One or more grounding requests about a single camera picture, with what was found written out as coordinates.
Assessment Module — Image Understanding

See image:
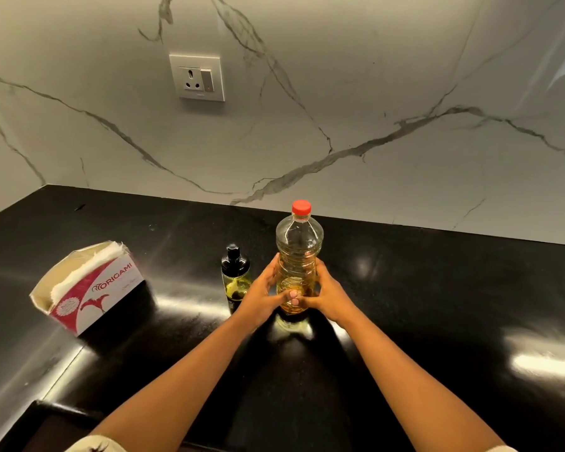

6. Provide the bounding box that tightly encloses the person's left hand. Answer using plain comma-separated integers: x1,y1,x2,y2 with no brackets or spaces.
233,252,300,330

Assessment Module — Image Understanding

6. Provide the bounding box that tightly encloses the person's right hand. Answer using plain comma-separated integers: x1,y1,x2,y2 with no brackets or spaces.
294,257,358,328

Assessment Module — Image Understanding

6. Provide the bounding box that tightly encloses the small glass oil bottle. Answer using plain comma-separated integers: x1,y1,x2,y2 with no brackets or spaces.
220,243,254,316

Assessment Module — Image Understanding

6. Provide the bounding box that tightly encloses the large clear plastic oil bottle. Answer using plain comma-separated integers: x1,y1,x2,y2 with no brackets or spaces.
275,200,325,318

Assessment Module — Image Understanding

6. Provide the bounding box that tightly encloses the person's left forearm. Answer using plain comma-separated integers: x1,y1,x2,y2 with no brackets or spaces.
89,313,260,452

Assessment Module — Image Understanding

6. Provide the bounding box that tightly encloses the person's right forearm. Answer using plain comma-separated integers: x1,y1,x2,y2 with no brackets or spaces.
338,308,507,452

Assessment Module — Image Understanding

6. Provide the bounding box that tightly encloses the black stone countertop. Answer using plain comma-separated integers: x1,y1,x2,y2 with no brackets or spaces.
0,184,565,452

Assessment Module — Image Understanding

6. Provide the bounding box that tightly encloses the red and white tissue box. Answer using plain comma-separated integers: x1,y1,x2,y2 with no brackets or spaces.
30,240,146,337

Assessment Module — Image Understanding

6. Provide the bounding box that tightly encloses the stack of white tissues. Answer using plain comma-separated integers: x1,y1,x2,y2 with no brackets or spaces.
49,242,126,302

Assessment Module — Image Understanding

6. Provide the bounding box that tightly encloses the white patterned shirt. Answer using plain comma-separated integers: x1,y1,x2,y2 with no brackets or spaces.
65,435,519,452

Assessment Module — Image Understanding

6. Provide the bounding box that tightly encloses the brown base cabinet door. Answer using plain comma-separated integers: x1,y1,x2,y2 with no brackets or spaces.
0,409,100,452

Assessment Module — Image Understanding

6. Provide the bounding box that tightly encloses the white wall socket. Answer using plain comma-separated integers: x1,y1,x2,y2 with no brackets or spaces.
169,53,227,103

